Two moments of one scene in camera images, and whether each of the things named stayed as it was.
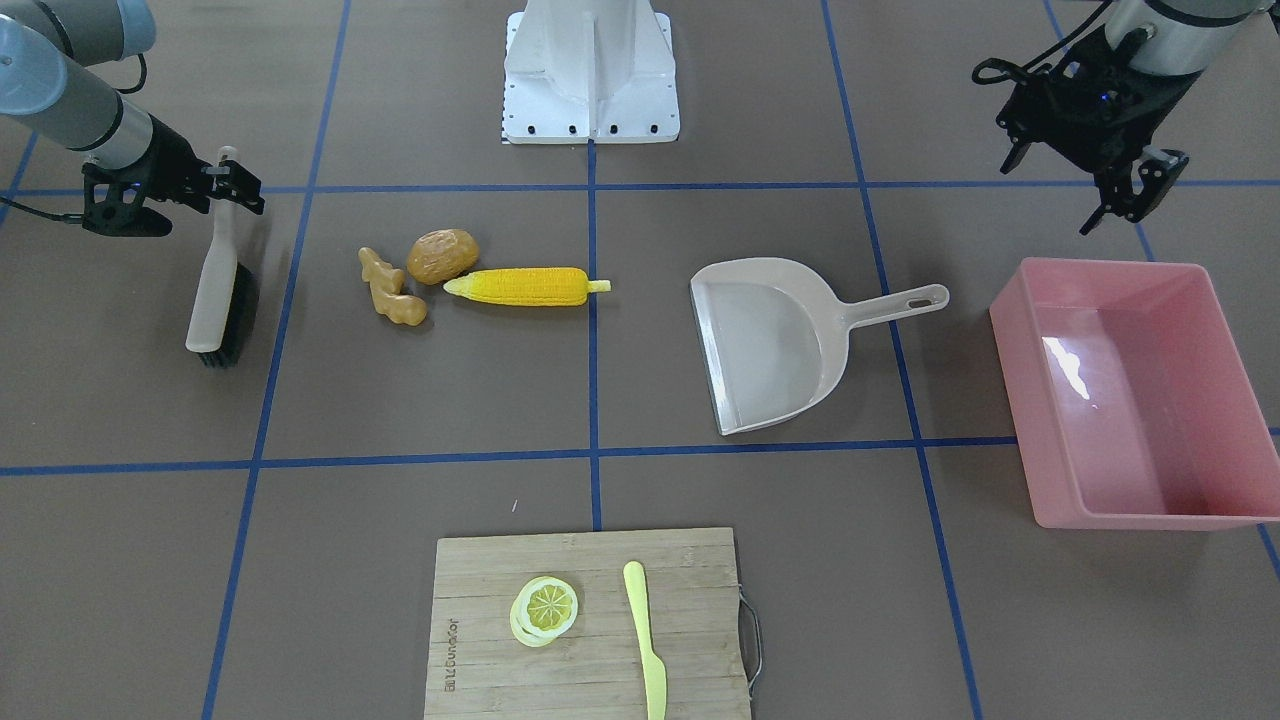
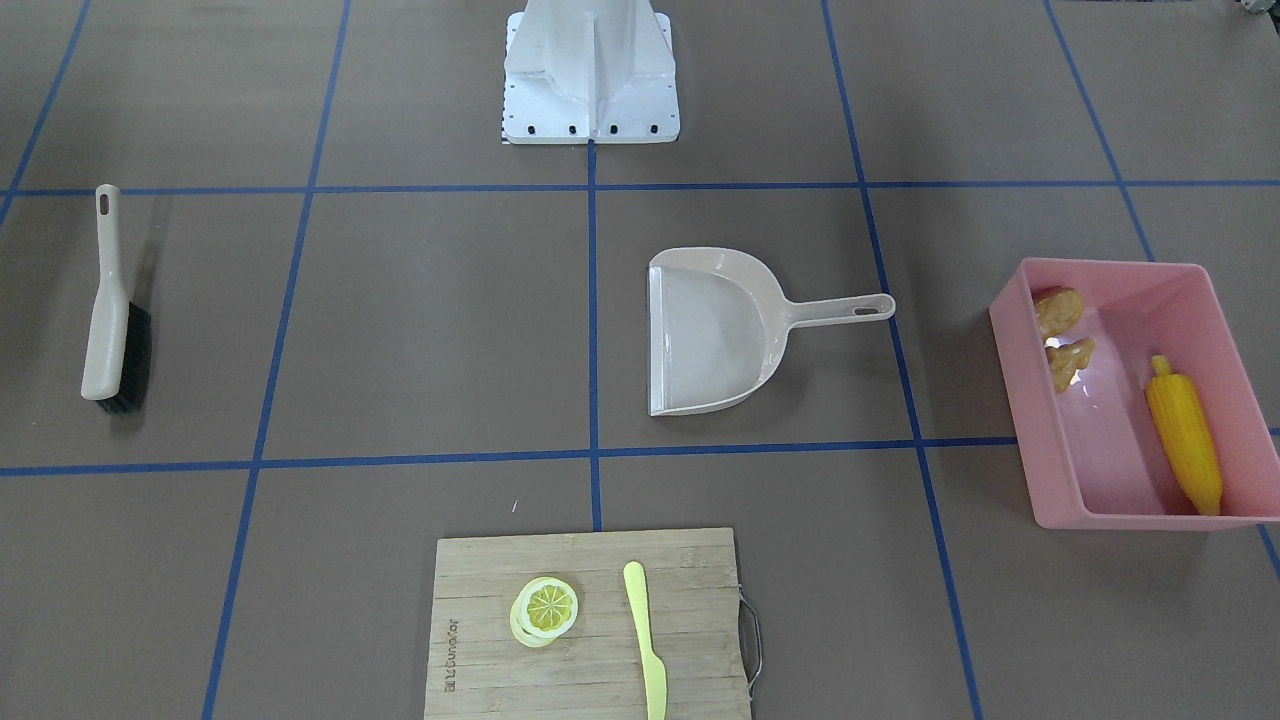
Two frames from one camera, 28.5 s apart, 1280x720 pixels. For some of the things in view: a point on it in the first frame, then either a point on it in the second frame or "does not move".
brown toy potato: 439,256 to 1057,308
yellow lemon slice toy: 543,611 does not move
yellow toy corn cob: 527,286 to 1186,434
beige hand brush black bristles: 225,307 to 119,341
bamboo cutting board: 568,625 does not move
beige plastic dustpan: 776,335 to 718,327
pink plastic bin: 1133,404 does not move
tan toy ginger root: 386,284 to 1064,362
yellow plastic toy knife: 655,672 does not move
